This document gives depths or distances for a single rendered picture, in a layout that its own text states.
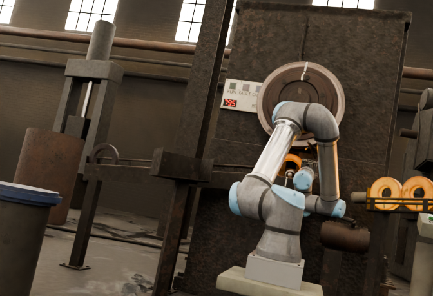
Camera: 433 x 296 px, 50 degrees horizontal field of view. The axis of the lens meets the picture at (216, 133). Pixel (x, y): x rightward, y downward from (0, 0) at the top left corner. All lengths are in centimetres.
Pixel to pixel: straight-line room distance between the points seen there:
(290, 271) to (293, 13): 177
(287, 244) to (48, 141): 355
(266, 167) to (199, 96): 379
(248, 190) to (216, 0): 437
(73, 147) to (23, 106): 631
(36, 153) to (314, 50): 299
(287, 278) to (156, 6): 913
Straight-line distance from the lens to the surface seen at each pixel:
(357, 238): 230
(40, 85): 1099
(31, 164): 483
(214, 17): 572
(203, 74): 549
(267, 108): 255
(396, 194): 227
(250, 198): 160
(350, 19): 287
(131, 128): 965
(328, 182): 192
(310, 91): 249
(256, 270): 153
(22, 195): 177
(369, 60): 278
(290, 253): 157
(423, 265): 190
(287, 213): 154
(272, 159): 171
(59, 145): 479
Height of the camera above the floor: 51
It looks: 8 degrees up
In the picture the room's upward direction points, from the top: 11 degrees clockwise
